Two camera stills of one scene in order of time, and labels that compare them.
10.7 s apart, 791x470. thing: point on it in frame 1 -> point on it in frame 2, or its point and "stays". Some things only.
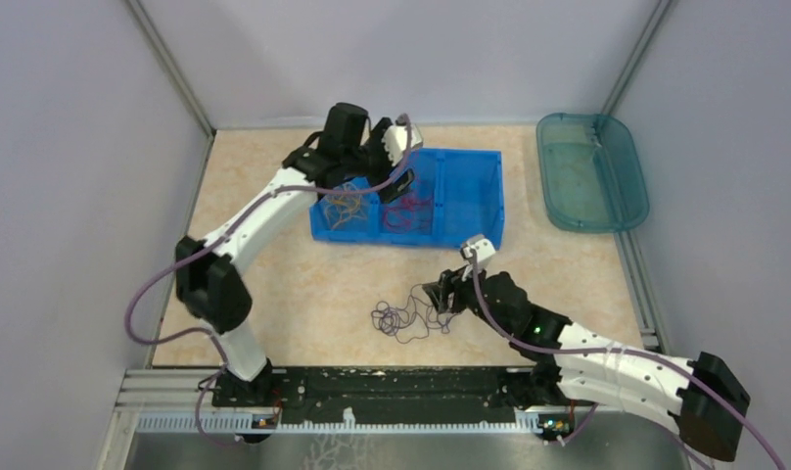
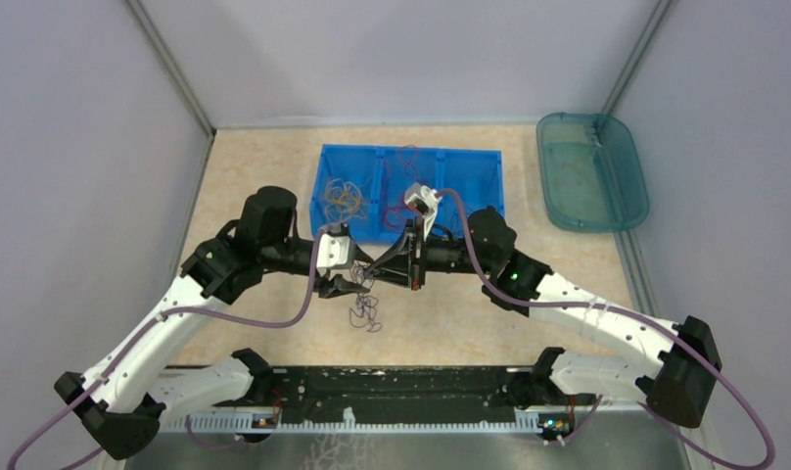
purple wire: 410,322 -> 359,273
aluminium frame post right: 659,14 stays
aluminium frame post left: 170,65 stays
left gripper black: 377,140 -> 339,285
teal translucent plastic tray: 592,172 stays
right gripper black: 448,282 -> 403,255
